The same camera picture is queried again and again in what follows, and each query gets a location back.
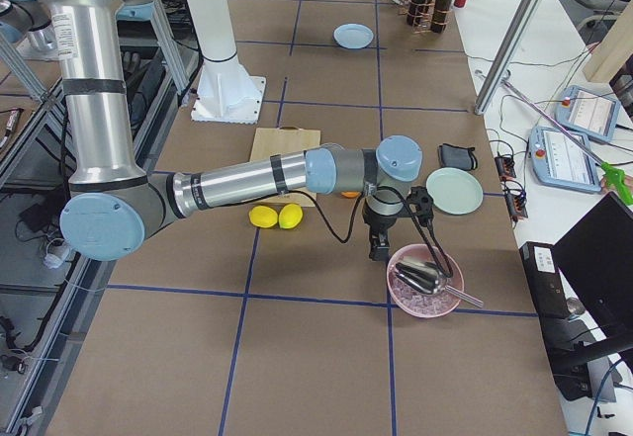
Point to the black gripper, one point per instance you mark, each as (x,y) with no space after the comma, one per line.
(377,225)

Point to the light blue plate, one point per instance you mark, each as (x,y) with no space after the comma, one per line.
(353,36)

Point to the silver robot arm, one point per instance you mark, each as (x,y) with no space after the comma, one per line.
(115,206)

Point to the light green plate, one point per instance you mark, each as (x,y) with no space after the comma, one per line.
(454,191)

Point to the metal scoop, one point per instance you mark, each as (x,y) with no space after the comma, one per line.
(426,278)

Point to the pink bowl with ice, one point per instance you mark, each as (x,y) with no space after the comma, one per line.
(410,300)

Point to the yellow lemon far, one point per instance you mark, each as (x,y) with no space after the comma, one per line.
(290,216)

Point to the yellow lemon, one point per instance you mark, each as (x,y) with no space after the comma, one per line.
(290,216)
(263,216)

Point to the dark grey folded cloth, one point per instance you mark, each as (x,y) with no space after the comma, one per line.
(458,157)

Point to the yellow lemon near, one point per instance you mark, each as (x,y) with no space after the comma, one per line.
(263,216)

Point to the wooden cutting board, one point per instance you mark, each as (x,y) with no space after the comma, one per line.
(268,141)

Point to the near blue teach pendant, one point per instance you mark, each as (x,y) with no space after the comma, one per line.
(558,162)

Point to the blue teach pendant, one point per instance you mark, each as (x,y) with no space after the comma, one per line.
(588,112)
(558,162)

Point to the black monitor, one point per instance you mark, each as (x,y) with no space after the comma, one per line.
(595,257)

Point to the black computer box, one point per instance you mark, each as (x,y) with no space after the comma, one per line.
(562,329)

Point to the far blue teach pendant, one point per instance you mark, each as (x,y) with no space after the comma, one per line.
(588,112)

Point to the white pedestal column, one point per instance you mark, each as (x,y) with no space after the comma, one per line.
(226,93)

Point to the copper wire bottle rack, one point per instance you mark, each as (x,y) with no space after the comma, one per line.
(424,17)

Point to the green handled reach stick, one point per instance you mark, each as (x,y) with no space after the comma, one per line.
(614,177)

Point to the aluminium frame post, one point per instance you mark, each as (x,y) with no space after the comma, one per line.
(524,14)

